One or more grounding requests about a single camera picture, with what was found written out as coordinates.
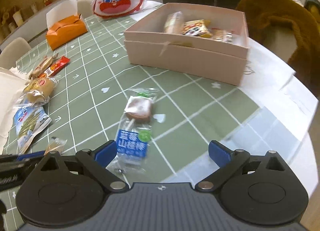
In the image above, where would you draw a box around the panda snack packet in box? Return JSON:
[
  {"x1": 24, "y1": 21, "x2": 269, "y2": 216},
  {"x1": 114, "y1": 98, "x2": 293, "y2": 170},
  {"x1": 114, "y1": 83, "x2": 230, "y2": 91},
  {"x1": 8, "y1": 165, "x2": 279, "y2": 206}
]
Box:
[{"x1": 182, "y1": 20, "x2": 213, "y2": 39}]

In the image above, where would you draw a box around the pink cardboard box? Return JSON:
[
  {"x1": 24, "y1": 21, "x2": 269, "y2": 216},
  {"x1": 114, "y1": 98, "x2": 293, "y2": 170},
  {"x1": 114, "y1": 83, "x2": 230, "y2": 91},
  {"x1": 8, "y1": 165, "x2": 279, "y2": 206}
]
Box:
[{"x1": 124, "y1": 3, "x2": 249, "y2": 85}]

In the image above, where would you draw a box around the wrapped roll snack in box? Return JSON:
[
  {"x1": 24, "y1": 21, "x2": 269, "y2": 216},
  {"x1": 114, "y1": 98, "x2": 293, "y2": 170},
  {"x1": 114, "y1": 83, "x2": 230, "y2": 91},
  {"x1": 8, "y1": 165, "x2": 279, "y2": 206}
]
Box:
[{"x1": 164, "y1": 11, "x2": 184, "y2": 34}]

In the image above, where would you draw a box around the brown wafer snack packet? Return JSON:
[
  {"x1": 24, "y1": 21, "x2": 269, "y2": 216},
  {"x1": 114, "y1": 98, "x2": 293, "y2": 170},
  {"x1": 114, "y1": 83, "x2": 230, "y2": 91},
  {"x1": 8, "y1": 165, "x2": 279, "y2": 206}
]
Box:
[{"x1": 28, "y1": 53, "x2": 58, "y2": 80}]

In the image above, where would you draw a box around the red snack bar packet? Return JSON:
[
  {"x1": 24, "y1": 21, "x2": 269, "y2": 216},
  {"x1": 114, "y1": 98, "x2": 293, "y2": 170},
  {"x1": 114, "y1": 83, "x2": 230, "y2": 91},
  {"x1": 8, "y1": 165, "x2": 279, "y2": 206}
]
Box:
[{"x1": 44, "y1": 56, "x2": 70, "y2": 77}]

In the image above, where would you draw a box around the orange tissue box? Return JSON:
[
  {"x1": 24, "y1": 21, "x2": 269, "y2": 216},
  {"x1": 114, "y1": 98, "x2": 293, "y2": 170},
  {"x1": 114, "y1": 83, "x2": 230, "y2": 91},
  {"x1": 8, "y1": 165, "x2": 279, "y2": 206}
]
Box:
[{"x1": 46, "y1": 0, "x2": 88, "y2": 50}]

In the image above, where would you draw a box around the white cloth bag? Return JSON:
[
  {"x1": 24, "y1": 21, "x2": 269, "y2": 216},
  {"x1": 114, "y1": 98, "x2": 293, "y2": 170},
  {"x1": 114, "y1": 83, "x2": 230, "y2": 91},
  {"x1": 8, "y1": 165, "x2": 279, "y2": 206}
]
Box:
[{"x1": 0, "y1": 67, "x2": 28, "y2": 154}]

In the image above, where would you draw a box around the striped snack packet in box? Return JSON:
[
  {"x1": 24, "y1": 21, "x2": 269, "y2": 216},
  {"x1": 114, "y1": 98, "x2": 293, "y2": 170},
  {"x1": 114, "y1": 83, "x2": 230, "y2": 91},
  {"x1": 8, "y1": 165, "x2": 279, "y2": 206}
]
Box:
[{"x1": 211, "y1": 28, "x2": 234, "y2": 45}]

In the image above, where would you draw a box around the green grid tablecloth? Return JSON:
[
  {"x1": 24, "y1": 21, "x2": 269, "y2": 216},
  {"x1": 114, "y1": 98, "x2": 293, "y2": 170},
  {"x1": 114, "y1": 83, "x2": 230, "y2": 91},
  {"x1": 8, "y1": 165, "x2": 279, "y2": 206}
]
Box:
[{"x1": 29, "y1": 16, "x2": 259, "y2": 183}]

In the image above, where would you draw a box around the brown fuzzy chair cover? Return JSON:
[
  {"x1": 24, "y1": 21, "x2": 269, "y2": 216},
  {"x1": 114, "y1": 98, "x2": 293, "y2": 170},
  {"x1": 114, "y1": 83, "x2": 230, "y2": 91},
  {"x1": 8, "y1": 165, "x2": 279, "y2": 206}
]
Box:
[{"x1": 236, "y1": 0, "x2": 319, "y2": 96}]

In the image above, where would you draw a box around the wrapped round bread bun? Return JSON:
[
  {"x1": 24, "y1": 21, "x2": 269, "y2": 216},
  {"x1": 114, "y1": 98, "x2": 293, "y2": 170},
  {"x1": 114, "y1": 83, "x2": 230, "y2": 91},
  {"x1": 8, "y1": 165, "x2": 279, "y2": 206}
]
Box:
[{"x1": 17, "y1": 77, "x2": 59, "y2": 107}]

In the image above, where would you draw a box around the blue seaweed snack packet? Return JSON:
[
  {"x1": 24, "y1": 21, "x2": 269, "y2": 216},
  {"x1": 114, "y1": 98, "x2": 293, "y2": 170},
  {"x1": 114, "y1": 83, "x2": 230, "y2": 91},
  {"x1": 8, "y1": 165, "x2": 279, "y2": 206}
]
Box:
[{"x1": 14, "y1": 106, "x2": 52, "y2": 155}]

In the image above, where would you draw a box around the beige dining chair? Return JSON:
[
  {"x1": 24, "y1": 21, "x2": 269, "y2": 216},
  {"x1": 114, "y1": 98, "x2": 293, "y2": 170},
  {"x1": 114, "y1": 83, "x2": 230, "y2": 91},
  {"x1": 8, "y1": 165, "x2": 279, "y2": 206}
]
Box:
[{"x1": 0, "y1": 37, "x2": 31, "y2": 69}]

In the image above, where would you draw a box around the blueberry hawthorn lollipop packet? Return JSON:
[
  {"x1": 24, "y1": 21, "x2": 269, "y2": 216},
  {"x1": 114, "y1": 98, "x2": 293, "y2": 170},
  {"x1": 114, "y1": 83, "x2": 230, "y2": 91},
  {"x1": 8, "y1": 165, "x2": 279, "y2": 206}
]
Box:
[{"x1": 107, "y1": 88, "x2": 159, "y2": 174}]

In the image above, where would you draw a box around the small cake packet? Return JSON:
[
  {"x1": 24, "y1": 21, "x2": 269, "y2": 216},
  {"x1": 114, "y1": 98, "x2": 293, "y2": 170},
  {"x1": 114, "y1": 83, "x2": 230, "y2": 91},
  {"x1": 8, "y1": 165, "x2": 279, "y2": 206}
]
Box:
[{"x1": 44, "y1": 137, "x2": 67, "y2": 155}]

